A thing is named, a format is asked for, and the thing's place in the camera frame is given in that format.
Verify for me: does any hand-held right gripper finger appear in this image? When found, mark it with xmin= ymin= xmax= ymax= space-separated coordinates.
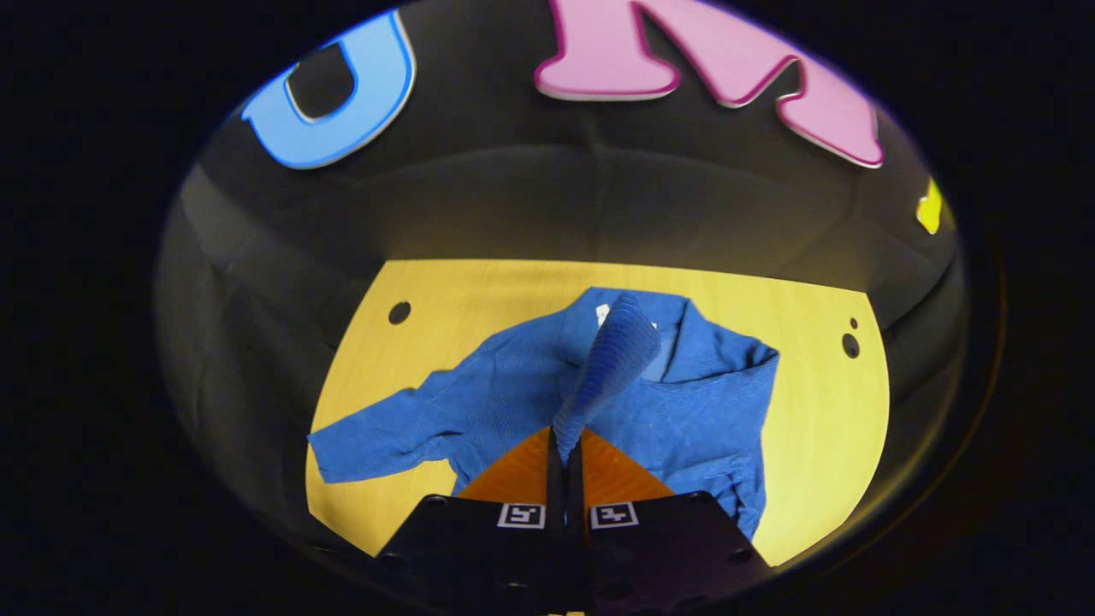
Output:
xmin=566 ymin=426 xmax=772 ymax=616
xmin=375 ymin=426 xmax=568 ymax=616

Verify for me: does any blue button shirt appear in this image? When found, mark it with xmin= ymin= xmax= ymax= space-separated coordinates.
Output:
xmin=308 ymin=287 xmax=781 ymax=542

